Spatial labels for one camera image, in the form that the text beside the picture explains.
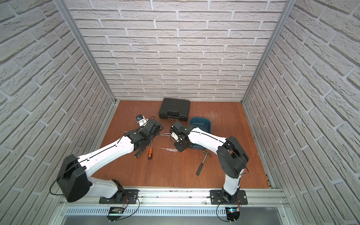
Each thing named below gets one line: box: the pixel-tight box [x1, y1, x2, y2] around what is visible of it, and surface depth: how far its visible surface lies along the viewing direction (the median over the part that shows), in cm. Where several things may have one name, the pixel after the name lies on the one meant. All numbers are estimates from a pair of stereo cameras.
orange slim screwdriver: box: [148, 142, 153, 160], surface depth 89 cm
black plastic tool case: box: [158, 97, 191, 122], surface depth 112 cm
